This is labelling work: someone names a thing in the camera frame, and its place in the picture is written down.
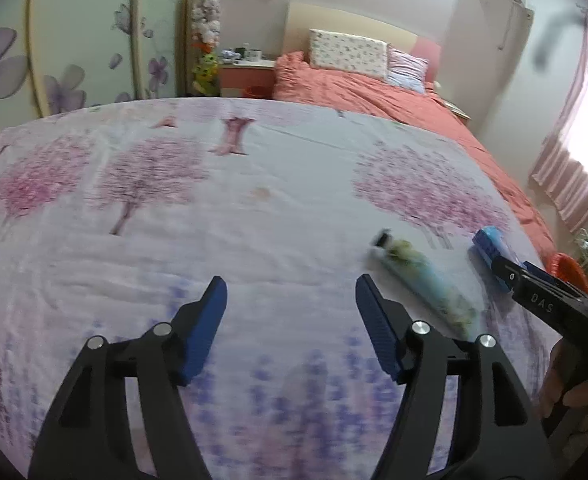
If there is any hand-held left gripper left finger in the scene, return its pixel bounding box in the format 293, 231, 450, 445
28, 276, 228, 480

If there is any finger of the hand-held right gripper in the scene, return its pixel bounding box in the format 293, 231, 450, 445
521, 261, 588, 307
490, 254, 588, 335

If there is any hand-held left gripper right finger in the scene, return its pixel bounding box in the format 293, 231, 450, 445
355, 274, 558, 480

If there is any orange plastic bin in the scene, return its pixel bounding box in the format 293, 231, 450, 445
546, 251, 588, 297

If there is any small blue packet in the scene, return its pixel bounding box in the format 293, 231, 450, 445
469, 226, 516, 293

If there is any light blue floral tube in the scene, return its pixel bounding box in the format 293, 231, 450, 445
369, 229, 481, 337

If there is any person's right hand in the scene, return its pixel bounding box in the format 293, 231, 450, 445
540, 342, 588, 420

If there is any floral printed blanket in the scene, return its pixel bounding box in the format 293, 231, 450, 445
0, 97, 561, 480

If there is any pink curtain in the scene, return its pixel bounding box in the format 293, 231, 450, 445
529, 20, 588, 234

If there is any salmon bed quilt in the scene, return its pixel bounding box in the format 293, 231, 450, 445
271, 51, 558, 257

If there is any pink nightstand with mugs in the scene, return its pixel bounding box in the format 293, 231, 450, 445
218, 49, 277, 99

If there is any green plush toy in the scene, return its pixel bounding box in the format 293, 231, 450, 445
194, 52, 223, 96

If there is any pink striped pillow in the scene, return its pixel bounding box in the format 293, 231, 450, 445
386, 46, 431, 94

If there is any white pipe cover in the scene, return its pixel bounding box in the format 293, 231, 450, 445
496, 0, 533, 54

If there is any white floral pillow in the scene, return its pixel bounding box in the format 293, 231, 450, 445
308, 29, 389, 79

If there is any beige and pink headboard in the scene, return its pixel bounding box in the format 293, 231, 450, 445
281, 1, 443, 84

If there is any hanging plush toy bunch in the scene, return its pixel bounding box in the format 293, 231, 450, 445
191, 0, 225, 56

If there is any wardrobe with flower doors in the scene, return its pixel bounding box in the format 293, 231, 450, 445
0, 0, 193, 161

